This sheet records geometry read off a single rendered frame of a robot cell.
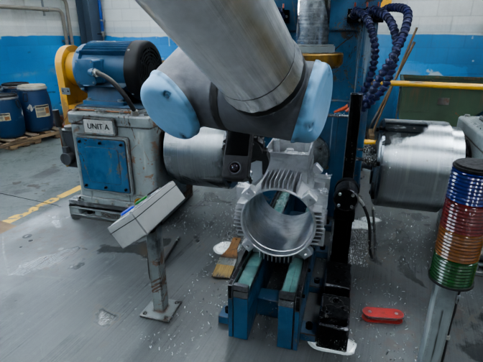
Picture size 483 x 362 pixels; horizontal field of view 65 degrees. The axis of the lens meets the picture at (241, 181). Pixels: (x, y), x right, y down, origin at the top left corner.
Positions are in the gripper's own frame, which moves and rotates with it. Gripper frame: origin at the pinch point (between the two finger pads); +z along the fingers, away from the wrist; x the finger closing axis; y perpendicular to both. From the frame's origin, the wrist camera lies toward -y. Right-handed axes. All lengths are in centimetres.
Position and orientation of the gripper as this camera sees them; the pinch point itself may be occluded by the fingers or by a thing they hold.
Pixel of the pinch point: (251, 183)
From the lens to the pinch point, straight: 79.5
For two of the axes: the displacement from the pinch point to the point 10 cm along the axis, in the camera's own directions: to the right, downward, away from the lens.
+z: 1.4, 6.3, 7.6
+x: -9.6, -1.0, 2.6
